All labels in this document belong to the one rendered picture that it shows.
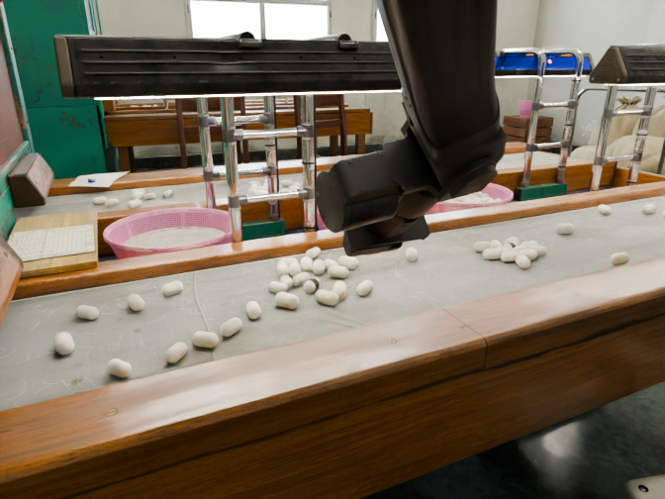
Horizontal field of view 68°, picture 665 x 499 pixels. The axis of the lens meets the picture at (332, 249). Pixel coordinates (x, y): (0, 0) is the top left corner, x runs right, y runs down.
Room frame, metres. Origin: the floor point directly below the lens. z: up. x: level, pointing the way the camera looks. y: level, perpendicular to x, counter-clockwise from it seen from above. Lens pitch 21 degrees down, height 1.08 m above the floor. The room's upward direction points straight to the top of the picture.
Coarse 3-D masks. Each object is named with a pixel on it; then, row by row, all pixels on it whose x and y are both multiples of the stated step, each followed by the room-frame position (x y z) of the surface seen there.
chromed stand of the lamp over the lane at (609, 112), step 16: (608, 96) 1.28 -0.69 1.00; (608, 112) 1.28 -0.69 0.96; (624, 112) 1.30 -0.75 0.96; (640, 112) 1.33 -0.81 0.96; (608, 128) 1.28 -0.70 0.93; (640, 128) 1.34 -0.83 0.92; (640, 144) 1.34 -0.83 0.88; (608, 160) 1.29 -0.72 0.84; (640, 160) 1.34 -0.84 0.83; (592, 176) 1.28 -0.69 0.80
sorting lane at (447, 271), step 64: (320, 256) 0.86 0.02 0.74; (384, 256) 0.86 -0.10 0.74; (448, 256) 0.86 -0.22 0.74; (576, 256) 0.86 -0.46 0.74; (640, 256) 0.86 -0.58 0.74; (64, 320) 0.61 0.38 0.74; (128, 320) 0.61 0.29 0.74; (192, 320) 0.61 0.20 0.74; (256, 320) 0.61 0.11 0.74; (320, 320) 0.61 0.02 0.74; (384, 320) 0.61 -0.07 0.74; (0, 384) 0.46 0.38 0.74; (64, 384) 0.46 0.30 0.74
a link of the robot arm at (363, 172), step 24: (384, 144) 0.44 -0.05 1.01; (408, 144) 0.44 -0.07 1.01; (336, 168) 0.41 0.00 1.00; (360, 168) 0.41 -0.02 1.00; (384, 168) 0.42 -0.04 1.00; (408, 168) 0.42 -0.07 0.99; (480, 168) 0.39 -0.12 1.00; (336, 192) 0.41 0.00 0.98; (360, 192) 0.40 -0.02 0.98; (384, 192) 0.41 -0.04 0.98; (408, 192) 0.41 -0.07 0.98; (432, 192) 0.42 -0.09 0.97; (456, 192) 0.40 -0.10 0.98; (336, 216) 0.42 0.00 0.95; (360, 216) 0.41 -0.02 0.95; (384, 216) 0.43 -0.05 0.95
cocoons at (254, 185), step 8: (256, 184) 1.39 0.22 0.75; (264, 184) 1.37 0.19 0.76; (288, 184) 1.41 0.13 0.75; (296, 184) 1.38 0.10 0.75; (136, 192) 1.27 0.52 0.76; (168, 192) 1.28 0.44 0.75; (248, 192) 1.31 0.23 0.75; (256, 192) 1.30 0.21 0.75; (264, 192) 1.29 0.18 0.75; (96, 200) 1.21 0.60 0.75; (104, 200) 1.22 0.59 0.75; (112, 200) 1.20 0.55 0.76; (136, 200) 1.19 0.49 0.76
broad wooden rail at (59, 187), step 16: (512, 144) 2.06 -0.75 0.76; (288, 160) 1.69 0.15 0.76; (320, 160) 1.69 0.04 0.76; (336, 160) 1.69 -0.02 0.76; (128, 176) 1.44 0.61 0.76; (144, 176) 1.44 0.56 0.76; (160, 176) 1.44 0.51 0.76; (176, 176) 1.44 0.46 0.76; (192, 176) 1.45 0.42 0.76; (240, 176) 1.51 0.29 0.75; (256, 176) 1.53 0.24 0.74; (48, 192) 1.29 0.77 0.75; (64, 192) 1.31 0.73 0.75; (80, 192) 1.32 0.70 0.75
